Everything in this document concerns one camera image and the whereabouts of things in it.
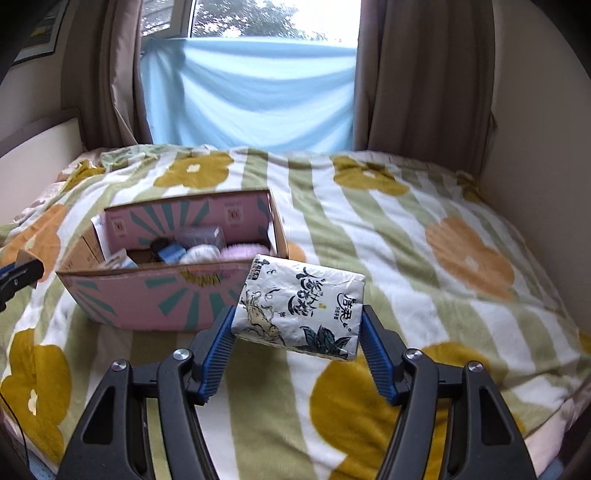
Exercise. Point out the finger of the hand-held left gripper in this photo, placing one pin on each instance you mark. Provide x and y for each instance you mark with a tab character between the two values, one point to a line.
23	272

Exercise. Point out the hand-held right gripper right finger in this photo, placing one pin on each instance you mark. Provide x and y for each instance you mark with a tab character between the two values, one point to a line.
376	355

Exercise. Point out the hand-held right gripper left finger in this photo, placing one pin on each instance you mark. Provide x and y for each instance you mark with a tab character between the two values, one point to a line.
217	350

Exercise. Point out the white printed tissue packet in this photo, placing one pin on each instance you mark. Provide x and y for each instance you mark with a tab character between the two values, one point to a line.
300	304

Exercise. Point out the pink printed cardboard box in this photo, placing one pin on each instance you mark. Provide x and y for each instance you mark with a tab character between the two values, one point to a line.
138	300

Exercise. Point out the pale blue packet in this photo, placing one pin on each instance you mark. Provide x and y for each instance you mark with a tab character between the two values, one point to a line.
117	261

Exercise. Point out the white flower print sock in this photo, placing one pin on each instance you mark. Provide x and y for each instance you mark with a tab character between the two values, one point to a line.
201	254

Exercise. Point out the pink towel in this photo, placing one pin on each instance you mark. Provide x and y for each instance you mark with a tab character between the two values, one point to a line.
238	251

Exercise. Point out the small blue box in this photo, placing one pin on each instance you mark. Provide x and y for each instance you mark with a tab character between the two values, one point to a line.
173	254

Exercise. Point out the striped flower print blanket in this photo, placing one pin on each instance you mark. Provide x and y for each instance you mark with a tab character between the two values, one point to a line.
392	258

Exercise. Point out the white headboard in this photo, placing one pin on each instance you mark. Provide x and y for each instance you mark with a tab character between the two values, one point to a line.
41	147

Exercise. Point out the pink floral bed sheet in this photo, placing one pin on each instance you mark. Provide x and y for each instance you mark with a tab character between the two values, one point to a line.
545	443

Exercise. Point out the brown curtain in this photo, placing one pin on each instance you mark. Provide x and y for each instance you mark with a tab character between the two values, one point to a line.
425	78
120	69

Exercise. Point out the light blue cloth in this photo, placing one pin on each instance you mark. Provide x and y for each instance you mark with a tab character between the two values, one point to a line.
249	97

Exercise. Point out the tree outside window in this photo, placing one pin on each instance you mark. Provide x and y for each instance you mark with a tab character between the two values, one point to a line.
258	18

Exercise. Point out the wall poster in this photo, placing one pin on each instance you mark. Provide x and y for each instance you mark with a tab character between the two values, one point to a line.
41	32

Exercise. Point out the white window frame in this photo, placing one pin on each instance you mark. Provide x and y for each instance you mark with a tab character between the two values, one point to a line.
182	23

